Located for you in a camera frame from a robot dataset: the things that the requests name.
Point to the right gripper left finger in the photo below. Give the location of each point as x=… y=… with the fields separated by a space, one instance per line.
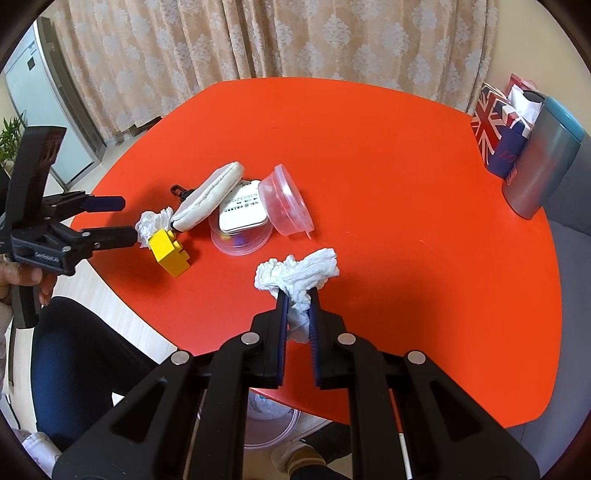
x=271 y=326

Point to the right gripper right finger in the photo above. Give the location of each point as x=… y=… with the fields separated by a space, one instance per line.
x=326 y=355

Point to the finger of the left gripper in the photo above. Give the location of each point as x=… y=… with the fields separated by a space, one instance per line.
x=95 y=204
x=108 y=238

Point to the white tissue small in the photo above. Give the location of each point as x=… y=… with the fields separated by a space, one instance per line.
x=150 y=223

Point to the yellow toy block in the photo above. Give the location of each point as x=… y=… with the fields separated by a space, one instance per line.
x=168 y=252

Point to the white tissue large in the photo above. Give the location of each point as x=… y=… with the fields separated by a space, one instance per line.
x=295 y=278

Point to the white fabric pouch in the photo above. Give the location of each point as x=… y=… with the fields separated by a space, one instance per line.
x=198 y=203

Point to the clear plastic lid container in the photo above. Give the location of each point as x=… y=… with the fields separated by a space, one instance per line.
x=284 y=205

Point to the white tissue packet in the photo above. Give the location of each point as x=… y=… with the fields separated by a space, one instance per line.
x=242 y=209

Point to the pink translucent trash bin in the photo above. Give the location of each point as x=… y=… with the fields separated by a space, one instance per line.
x=268 y=423

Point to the person's left hand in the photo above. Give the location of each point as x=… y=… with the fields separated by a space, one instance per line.
x=17 y=274

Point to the green potted plant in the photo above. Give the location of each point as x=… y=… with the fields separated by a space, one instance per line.
x=12 y=130

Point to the person's right foot sock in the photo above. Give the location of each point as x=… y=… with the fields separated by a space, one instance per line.
x=290 y=456

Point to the clear plastic bowl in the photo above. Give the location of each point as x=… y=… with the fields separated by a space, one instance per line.
x=240 y=243

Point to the white standing air conditioner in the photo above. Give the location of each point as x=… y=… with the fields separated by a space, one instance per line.
x=42 y=90

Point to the beige patterned curtain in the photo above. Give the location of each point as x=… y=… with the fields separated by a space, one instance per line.
x=136 y=60

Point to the union jack tissue box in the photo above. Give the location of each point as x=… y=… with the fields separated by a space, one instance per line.
x=502 y=125

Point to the grey sofa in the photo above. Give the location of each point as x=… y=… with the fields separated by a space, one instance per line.
x=562 y=432

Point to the grey blue thermos bottle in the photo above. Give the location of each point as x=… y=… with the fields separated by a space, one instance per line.
x=549 y=152

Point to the pink box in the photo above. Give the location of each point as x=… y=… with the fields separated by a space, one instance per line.
x=523 y=84

